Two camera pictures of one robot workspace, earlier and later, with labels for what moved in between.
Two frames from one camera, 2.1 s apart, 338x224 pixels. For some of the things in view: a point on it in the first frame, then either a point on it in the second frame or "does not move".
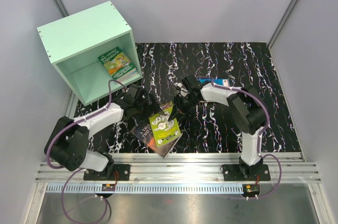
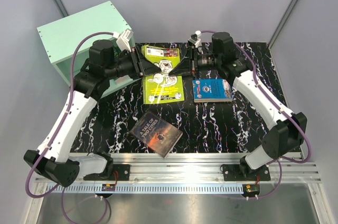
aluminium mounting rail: x=143 y=167 does not move
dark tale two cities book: x=144 y=133 does not move
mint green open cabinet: x=96 y=48 does not move
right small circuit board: x=251 y=189 does not move
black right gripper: x=178 y=107 to x=185 y=67
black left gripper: x=151 y=110 to x=140 y=67
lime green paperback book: x=164 y=131 to x=160 y=87
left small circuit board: x=107 y=186 does not move
